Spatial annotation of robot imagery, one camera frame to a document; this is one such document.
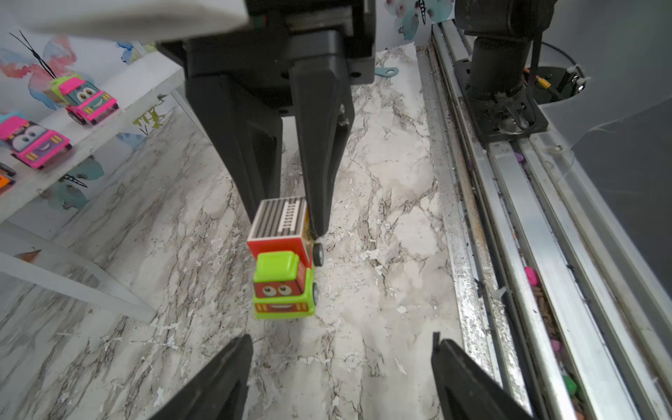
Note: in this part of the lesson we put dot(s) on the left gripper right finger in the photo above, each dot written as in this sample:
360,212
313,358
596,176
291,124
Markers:
466,391

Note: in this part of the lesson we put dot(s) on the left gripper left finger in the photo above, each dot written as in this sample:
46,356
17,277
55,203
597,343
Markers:
219,390

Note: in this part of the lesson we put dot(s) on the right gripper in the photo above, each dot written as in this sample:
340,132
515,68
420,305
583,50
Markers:
246,133

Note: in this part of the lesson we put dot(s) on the pink toy car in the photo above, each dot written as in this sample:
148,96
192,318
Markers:
84,102

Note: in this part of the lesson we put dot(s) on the pink teal toy bus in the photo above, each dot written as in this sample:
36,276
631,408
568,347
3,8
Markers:
31,143

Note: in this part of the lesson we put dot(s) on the orange green toy car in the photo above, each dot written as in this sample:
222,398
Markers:
7,177

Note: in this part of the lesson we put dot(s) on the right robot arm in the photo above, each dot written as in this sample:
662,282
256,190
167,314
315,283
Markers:
508,39

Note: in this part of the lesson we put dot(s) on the teal plastic comb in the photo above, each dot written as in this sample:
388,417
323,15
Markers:
386,72

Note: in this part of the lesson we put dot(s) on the white two-tier shelf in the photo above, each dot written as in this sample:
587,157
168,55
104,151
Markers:
137,88

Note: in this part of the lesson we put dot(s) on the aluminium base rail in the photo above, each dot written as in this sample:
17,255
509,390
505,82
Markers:
555,301

